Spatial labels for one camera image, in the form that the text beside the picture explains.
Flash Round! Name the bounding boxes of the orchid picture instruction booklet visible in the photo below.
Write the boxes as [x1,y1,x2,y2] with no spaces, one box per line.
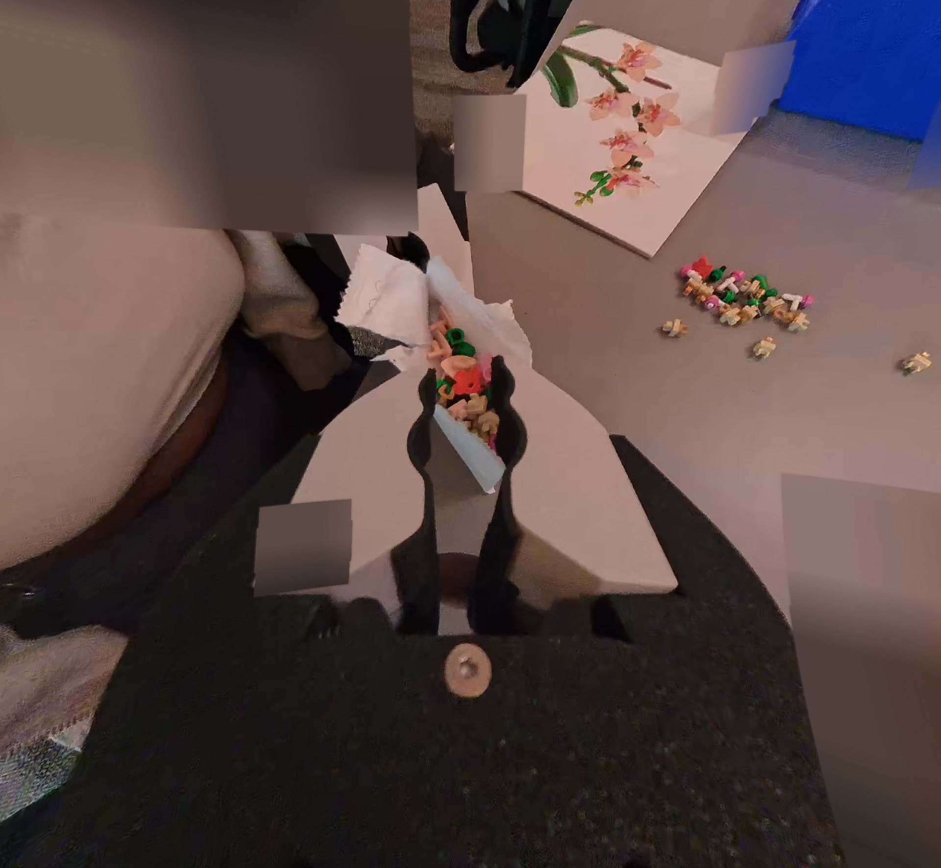
[515,22,751,259]

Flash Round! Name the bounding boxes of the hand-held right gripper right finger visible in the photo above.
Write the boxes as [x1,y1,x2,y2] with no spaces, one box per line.
[469,356,679,635]

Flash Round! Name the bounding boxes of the pile of mixed small bricks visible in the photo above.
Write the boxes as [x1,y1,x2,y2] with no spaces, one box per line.
[678,256,816,333]

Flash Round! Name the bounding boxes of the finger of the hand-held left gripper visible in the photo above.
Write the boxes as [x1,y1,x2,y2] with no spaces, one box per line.
[418,185,475,296]

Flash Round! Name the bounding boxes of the person's left forearm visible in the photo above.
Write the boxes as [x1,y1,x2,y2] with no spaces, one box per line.
[228,230,354,391]

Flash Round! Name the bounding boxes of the white paper bag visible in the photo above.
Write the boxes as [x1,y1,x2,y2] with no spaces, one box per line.
[334,243,534,496]

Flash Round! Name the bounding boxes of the person's dark trousers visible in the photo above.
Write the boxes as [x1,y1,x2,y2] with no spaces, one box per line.
[0,339,398,641]

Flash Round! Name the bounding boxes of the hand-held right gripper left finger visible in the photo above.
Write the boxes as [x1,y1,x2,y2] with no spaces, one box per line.
[293,368,440,635]

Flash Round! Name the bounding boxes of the blue plastic bin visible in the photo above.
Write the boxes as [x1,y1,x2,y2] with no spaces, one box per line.
[779,0,941,142]

